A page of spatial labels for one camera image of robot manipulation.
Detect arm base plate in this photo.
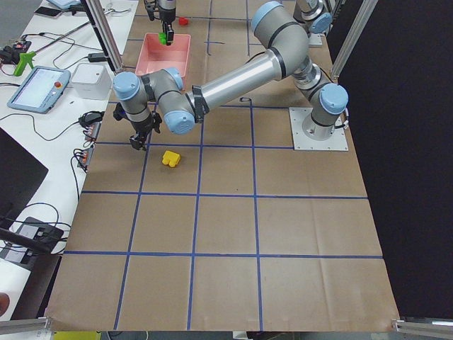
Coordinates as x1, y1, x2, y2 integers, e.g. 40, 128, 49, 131
289, 107, 349, 152

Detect white square device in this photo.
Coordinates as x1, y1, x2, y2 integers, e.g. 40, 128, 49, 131
71, 63, 112, 100

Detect black power adapter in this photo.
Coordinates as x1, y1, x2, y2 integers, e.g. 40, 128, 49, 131
87, 52, 107, 62

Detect green plastic tool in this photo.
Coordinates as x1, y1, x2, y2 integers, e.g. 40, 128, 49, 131
13, 51, 36, 77

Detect red toy block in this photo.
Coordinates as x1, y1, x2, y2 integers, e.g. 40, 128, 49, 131
178, 17, 189, 26

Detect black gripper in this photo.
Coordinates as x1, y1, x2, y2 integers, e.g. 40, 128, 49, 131
129, 111, 162, 151
161, 13, 176, 45

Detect pink plastic box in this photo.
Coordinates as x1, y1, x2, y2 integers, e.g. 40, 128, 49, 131
135, 33, 191, 80

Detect black box with cables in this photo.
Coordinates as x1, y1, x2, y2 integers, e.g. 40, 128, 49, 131
16, 217, 64, 254

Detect aluminium frame post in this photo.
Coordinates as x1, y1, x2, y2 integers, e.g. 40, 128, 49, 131
81, 0, 124, 74

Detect teach pendant tablet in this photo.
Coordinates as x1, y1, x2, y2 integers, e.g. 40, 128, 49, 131
7, 66, 71, 114

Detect yellow toy block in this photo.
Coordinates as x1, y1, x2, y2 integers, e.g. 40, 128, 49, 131
161, 150, 181, 168

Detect green toy block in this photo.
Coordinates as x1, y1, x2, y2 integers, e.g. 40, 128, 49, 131
158, 33, 167, 45

